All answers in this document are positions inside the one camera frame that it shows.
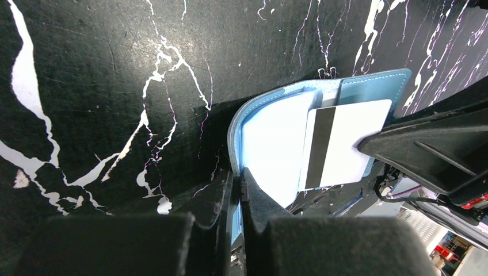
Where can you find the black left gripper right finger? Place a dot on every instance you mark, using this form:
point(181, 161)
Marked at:
point(279, 243)

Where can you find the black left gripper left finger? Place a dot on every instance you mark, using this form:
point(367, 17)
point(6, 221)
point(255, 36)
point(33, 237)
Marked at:
point(195, 240)

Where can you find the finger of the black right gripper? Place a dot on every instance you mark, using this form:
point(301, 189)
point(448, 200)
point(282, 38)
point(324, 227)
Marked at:
point(447, 155)
point(470, 99)

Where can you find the white magnetic stripe card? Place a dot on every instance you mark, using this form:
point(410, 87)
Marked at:
point(330, 154)

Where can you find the blue leather card holder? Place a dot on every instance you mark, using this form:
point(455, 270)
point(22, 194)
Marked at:
point(266, 135)

